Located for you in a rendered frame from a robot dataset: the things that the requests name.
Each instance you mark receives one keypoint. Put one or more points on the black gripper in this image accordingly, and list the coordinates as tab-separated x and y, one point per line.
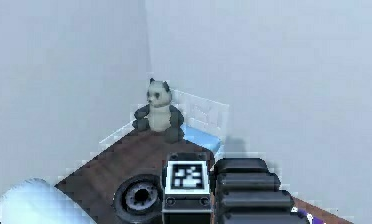
138	197

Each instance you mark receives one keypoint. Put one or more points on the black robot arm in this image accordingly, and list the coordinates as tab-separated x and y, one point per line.
247	193

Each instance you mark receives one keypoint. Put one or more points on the black and white panda toy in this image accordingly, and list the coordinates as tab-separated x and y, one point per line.
159	111

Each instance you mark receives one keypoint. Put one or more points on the purple and white small object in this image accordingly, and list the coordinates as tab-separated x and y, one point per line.
305	215

